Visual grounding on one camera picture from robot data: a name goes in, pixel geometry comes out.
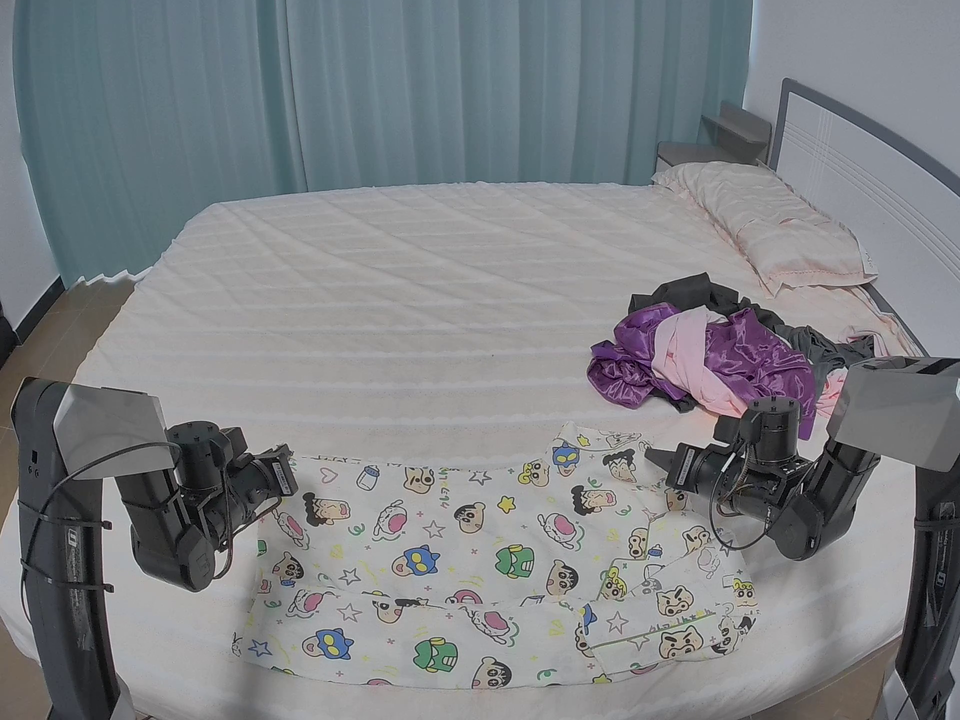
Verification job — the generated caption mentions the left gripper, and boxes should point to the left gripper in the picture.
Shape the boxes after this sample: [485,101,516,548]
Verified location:
[251,443,301,516]

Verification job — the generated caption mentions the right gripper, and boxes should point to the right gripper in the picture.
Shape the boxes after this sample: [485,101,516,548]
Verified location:
[645,441,744,504]

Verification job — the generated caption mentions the white printed pyjama top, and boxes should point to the white printed pyjama top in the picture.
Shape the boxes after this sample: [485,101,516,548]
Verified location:
[228,420,759,692]

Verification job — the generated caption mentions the pile of clothes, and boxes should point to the pile of clothes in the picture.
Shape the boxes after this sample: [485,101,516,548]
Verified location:
[587,272,879,444]

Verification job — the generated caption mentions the bed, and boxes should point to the bed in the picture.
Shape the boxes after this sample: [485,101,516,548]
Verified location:
[0,78,960,703]

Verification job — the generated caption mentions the pale pink pillow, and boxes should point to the pale pink pillow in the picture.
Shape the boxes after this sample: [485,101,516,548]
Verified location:
[651,160,879,298]

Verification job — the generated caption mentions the grey bedside table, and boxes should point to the grey bedside table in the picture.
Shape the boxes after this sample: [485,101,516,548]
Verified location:
[656,99,774,171]

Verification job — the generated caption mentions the blue-green curtain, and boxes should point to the blue-green curtain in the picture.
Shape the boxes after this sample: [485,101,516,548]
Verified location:
[15,0,753,291]

